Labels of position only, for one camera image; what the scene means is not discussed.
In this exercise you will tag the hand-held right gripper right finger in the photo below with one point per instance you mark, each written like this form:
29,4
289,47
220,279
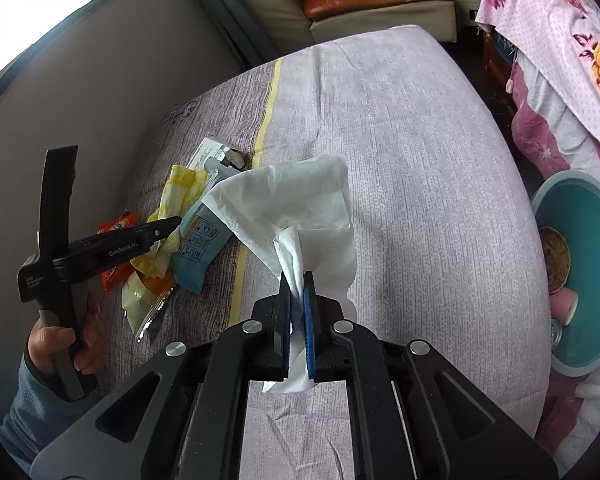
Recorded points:
310,330

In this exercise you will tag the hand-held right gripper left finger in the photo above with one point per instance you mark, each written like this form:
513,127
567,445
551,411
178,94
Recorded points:
285,320

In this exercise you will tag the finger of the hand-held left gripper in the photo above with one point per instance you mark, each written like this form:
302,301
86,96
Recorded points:
162,226

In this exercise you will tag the blue milk carton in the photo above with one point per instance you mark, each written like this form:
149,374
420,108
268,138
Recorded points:
200,250

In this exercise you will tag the yellow wrapper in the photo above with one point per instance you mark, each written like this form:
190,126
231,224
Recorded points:
182,185

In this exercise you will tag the orange snack packet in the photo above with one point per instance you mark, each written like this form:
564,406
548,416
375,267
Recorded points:
115,277

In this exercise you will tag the white cardboard box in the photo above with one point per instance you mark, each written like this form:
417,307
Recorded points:
212,152

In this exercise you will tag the white paper tissue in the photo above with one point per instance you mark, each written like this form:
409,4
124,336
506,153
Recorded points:
290,195

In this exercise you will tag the white strawberry drink can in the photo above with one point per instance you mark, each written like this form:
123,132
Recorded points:
557,332

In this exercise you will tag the pink paper cup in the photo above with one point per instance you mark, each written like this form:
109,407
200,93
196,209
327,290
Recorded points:
562,305

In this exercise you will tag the wooden bowl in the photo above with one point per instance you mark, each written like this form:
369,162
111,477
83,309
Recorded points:
555,260

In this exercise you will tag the teal plastic bin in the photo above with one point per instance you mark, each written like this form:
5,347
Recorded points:
587,240

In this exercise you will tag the person's left forearm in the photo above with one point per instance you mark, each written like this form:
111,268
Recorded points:
35,410

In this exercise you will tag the person's left hand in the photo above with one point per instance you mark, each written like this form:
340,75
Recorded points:
47,340

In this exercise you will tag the grey headboard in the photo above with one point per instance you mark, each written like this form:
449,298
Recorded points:
105,85

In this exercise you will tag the lilac bed mattress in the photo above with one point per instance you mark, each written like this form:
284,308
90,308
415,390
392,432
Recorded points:
405,185

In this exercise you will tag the teal curtain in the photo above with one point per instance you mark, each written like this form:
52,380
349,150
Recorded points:
220,5

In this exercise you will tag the window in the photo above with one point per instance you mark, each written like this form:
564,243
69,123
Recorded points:
40,15

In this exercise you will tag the cream leather sofa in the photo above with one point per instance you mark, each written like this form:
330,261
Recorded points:
280,5

